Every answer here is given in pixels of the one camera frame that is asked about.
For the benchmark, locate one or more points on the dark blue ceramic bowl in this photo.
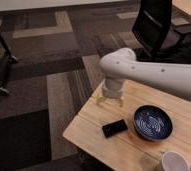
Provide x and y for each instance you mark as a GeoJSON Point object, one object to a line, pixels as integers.
{"type": "Point", "coordinates": [152, 123]}

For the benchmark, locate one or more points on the small black rectangular object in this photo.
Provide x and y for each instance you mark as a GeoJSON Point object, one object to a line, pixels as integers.
{"type": "Point", "coordinates": [114, 128]}

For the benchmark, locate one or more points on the white cup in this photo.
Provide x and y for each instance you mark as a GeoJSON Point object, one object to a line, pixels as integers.
{"type": "Point", "coordinates": [172, 161]}

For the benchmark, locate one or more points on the black office chair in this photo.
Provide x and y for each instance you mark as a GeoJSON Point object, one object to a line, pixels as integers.
{"type": "Point", "coordinates": [154, 31]}

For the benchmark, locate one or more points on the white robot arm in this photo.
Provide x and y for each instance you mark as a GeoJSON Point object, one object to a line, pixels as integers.
{"type": "Point", "coordinates": [122, 65]}

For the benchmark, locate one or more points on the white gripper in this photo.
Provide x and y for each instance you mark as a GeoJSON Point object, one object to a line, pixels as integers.
{"type": "Point", "coordinates": [112, 88]}

